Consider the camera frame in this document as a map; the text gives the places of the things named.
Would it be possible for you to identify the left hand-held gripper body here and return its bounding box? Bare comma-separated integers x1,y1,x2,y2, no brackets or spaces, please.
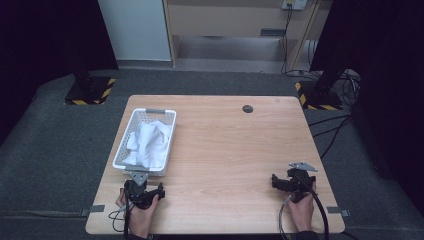
123,170,160,211

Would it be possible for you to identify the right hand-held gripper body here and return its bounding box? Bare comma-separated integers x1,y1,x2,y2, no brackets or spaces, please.
281,161,319,204

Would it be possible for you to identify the white cloth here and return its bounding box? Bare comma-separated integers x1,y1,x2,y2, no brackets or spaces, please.
122,120,174,170

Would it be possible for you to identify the white plastic basket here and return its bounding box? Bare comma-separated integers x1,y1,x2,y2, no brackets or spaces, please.
112,107,178,177

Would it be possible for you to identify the person's left hand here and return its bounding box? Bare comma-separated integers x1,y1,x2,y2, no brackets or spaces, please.
115,187,160,240

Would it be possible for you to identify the person's right hand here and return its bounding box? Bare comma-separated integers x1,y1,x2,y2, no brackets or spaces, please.
287,181,317,233

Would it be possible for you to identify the grey tape strip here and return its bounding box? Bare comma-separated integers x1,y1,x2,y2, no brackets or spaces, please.
326,206,351,218
79,204,106,218

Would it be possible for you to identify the black stand with striped base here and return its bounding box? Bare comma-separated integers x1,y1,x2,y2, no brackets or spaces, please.
63,56,117,106
294,59,344,111

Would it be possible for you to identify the dark curtain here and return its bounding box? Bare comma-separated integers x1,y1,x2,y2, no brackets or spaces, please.
309,0,424,218
0,0,119,144

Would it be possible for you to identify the white panel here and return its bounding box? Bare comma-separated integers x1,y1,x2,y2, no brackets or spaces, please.
97,0,173,62

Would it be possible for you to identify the light wooden cabinet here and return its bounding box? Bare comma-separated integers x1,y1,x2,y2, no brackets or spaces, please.
162,0,334,72

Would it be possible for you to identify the white power strip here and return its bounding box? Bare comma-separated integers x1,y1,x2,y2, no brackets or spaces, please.
281,0,308,11

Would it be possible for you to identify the thick black left gripper cable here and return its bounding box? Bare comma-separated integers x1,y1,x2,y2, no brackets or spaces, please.
123,188,132,240

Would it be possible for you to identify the thick black gripper cable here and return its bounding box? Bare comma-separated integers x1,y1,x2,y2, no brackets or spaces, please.
294,173,331,240
123,188,132,240

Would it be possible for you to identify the thin grey right gripper cable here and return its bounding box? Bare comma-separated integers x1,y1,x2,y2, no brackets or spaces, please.
278,195,293,240

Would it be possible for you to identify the thick black right gripper cable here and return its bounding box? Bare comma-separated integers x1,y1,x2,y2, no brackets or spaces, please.
294,173,331,240

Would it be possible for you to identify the thin left gripper cable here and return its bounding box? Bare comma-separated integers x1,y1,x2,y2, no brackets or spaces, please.
107,203,130,234

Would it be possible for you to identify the black floor cable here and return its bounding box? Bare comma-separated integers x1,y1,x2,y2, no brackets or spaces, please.
312,116,354,160
308,114,353,128

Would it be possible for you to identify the tangle of floor cables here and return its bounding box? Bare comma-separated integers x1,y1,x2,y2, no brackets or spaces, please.
283,68,362,108

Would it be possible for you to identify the black hanging power cable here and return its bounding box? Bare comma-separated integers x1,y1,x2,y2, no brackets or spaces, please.
280,3,294,75

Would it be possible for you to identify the grey cabinet handle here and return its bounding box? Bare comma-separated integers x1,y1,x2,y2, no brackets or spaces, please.
260,28,287,37

